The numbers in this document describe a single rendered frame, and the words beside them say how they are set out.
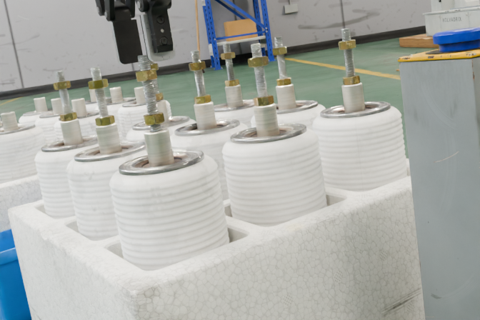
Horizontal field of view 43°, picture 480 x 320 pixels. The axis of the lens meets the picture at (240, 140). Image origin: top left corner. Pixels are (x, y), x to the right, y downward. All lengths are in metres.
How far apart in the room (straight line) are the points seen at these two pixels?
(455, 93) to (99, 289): 0.33
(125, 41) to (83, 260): 0.20
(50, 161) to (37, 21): 6.27
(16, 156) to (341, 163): 0.56
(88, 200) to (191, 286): 0.18
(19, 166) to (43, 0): 6.00
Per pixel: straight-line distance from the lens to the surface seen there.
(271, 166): 0.56
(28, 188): 0.99
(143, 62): 0.53
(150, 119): 0.53
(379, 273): 0.62
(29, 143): 1.02
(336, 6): 7.08
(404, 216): 0.63
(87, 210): 0.63
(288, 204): 0.57
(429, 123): 0.51
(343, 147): 0.64
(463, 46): 0.50
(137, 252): 0.53
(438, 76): 0.49
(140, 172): 0.51
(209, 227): 0.52
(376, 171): 0.64
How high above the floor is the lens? 0.36
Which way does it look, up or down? 10 degrees down
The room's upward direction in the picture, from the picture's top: 9 degrees counter-clockwise
